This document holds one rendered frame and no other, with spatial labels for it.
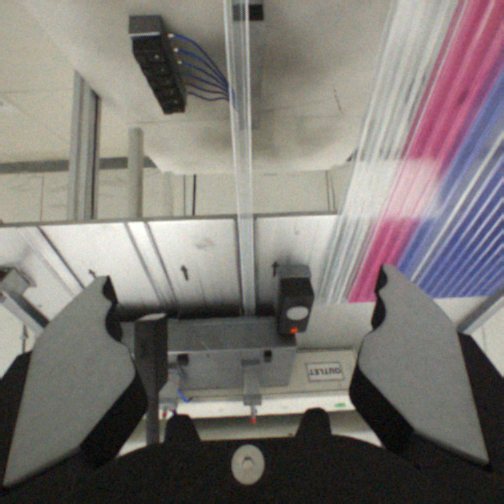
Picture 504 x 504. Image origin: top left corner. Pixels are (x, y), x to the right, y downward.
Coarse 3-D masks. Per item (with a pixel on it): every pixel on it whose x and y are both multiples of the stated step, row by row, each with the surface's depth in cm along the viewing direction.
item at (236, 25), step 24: (240, 0) 13; (240, 24) 13; (240, 48) 14; (240, 72) 15; (240, 96) 16; (240, 120) 17; (240, 144) 18; (240, 168) 19; (240, 192) 21; (240, 216) 22; (240, 240) 24
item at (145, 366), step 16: (144, 320) 14; (160, 320) 15; (144, 336) 14; (160, 336) 15; (144, 352) 14; (160, 352) 14; (144, 368) 14; (160, 368) 14; (144, 384) 14; (160, 384) 14
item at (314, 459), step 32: (320, 416) 5; (160, 448) 4; (192, 448) 4; (224, 448) 4; (256, 448) 4; (288, 448) 4; (320, 448) 4; (352, 448) 4; (384, 448) 4; (96, 480) 4; (128, 480) 4; (160, 480) 4; (192, 480) 4; (224, 480) 4; (256, 480) 4; (288, 480) 4; (320, 480) 4; (352, 480) 4; (384, 480) 4; (416, 480) 4
